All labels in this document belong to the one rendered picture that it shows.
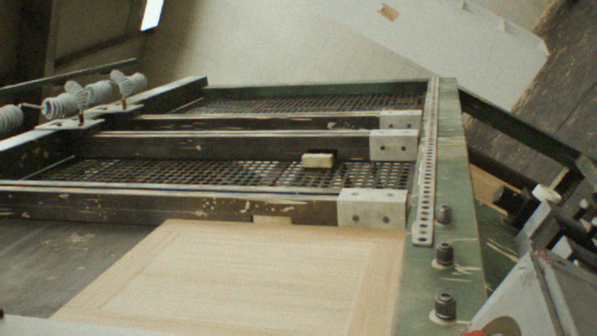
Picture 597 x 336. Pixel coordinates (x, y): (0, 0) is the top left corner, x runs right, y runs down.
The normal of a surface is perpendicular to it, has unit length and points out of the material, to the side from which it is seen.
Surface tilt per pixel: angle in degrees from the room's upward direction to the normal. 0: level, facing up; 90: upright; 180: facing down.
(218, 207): 90
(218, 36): 90
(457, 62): 90
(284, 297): 60
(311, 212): 90
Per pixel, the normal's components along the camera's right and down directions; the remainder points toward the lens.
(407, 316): -0.07, -0.95
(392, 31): -0.32, 0.44
